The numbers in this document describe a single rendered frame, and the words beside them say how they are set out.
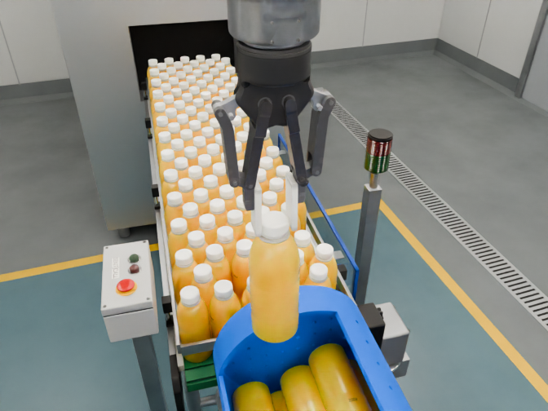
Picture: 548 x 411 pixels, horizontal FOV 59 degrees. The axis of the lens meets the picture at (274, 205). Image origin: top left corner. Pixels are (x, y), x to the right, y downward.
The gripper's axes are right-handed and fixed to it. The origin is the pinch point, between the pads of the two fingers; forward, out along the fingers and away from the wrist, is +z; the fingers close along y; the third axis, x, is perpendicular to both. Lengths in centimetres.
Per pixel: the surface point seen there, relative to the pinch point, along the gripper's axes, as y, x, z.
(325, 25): 167, 444, 106
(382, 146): 40, 50, 23
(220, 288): -4.9, 26.3, 38.4
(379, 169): 41, 50, 30
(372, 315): 27, 19, 47
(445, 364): 95, 65, 147
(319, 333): 10.9, 8.8, 37.1
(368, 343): 14.8, -2.2, 27.8
